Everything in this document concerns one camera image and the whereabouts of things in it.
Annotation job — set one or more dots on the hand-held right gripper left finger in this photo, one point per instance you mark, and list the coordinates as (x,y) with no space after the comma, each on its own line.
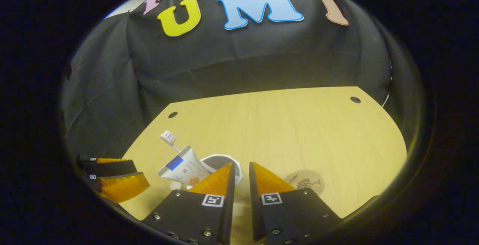
(229,200)

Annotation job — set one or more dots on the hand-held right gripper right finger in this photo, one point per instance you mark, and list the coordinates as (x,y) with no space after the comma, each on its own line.
(254,207)

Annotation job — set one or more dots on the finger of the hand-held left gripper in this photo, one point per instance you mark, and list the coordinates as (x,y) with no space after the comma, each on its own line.
(123,187)
(112,167)

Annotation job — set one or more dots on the white cup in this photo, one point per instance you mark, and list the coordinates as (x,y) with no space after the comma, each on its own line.
(219,161)

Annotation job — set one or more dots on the white toothpaste tube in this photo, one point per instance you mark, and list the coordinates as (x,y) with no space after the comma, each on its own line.
(185,168)

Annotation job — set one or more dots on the round brown coaster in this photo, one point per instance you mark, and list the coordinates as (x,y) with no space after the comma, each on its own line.
(307,181)

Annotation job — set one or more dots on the white toothbrush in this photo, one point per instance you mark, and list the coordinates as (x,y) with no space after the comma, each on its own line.
(169,137)

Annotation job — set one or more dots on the black backdrop cloth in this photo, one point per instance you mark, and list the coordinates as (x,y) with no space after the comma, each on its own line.
(224,58)

